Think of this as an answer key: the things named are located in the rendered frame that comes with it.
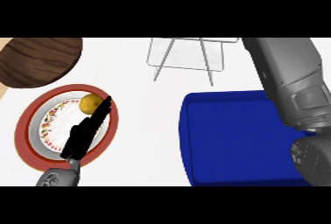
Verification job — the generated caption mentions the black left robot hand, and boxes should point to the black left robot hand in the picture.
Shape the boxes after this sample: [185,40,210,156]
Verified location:
[59,94,114,161]

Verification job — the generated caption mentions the yellow pear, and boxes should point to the yellow pear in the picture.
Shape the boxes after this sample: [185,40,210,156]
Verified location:
[78,93,107,116]

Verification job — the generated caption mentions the blue tray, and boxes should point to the blue tray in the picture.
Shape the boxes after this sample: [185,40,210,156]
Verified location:
[179,89,318,187]

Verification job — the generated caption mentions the red-rimmed patterned plate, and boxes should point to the red-rimmed patterned plate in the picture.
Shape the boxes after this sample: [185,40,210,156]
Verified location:
[15,83,120,172]

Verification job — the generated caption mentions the round dark wooden board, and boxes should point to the round dark wooden board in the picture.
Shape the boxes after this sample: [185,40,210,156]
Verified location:
[0,37,84,89]

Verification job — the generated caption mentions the wire tiered shelf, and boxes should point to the wire tiered shelf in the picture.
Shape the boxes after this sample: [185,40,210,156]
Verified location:
[145,37,241,88]

